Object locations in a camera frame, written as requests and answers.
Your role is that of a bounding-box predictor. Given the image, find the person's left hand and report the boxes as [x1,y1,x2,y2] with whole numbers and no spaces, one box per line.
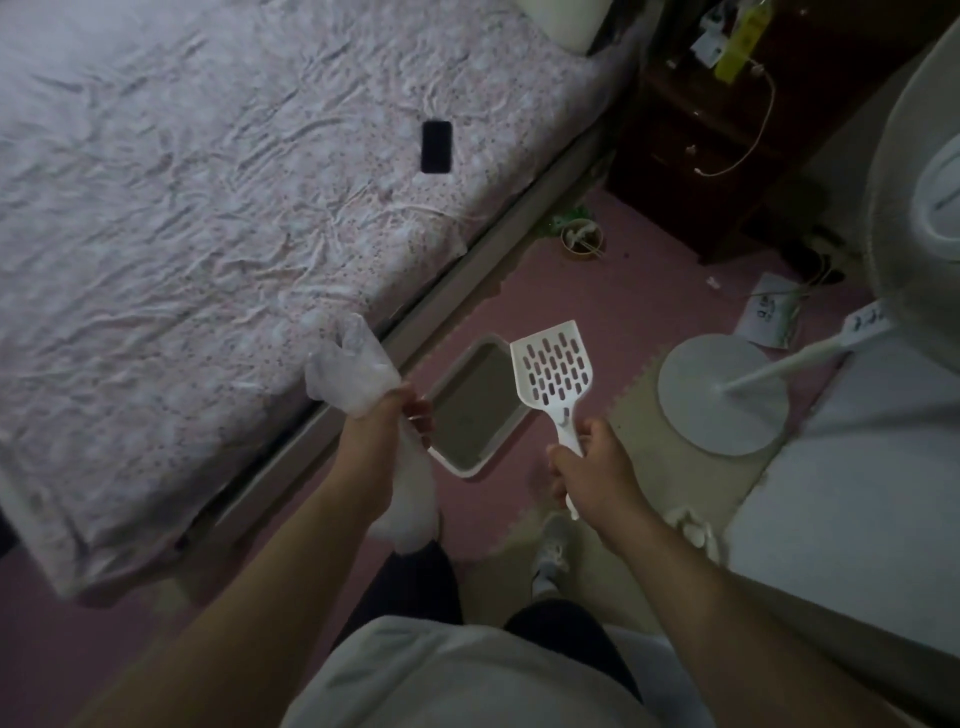
[329,382,436,526]

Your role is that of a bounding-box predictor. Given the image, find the person's right hand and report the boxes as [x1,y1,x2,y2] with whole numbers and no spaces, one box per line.
[545,417,661,556]

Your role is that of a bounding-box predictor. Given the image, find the white cat litter tray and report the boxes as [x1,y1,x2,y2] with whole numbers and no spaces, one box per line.
[419,333,535,480]

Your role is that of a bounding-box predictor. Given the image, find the clear plastic bag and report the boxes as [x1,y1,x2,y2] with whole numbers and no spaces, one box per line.
[303,313,442,555]

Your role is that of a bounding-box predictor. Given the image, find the white slotted litter scoop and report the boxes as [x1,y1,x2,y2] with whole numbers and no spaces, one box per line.
[509,320,595,523]

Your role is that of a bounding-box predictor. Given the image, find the person's left forearm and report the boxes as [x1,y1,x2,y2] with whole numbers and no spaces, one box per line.
[74,479,391,728]

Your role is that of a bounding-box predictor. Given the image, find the person's right forearm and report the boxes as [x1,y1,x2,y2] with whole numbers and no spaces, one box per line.
[622,509,931,728]

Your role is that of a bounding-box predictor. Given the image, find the white sneaker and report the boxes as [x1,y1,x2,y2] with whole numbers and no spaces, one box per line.
[530,513,579,601]

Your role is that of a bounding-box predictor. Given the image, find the white slipper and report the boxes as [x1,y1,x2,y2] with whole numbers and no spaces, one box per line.
[663,506,721,564]

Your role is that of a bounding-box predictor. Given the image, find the black shorts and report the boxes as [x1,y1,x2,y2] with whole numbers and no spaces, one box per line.
[333,539,646,703]

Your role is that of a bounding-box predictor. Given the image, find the white standing fan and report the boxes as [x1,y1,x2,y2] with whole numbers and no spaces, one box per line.
[657,22,960,459]

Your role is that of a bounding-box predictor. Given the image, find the pink foam floor mat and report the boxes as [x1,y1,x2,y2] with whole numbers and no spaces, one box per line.
[0,187,871,728]

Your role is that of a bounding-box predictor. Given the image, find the white shirt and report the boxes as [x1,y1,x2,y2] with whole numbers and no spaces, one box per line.
[281,614,714,728]

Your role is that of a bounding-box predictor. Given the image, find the small yellow bowl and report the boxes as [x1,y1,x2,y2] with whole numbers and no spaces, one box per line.
[560,217,607,260]

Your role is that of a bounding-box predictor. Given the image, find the white flat panel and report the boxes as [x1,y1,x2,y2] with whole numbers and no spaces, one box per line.
[723,337,960,661]

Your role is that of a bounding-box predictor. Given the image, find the mattress with pink floral sheet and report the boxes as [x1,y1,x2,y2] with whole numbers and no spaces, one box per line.
[0,0,654,601]

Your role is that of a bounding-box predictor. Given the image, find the black round object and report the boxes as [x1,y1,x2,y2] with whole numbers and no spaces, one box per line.
[779,238,847,286]

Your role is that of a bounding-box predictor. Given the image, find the black smartphone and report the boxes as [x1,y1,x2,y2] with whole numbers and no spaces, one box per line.
[419,119,454,175]

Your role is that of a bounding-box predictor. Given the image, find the dark wooden nightstand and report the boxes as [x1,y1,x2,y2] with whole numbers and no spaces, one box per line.
[607,0,924,264]

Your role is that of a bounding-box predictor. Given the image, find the small white card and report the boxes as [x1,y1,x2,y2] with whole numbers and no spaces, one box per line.
[689,26,729,69]

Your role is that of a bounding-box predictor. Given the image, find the yellow bottle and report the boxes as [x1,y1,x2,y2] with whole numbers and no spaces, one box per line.
[712,0,774,85]

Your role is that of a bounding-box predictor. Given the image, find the cream pillow with dark patch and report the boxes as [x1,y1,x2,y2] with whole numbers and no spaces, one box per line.
[517,0,616,55]

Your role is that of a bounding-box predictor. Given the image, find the beige cable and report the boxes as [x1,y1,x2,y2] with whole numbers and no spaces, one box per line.
[693,63,778,179]

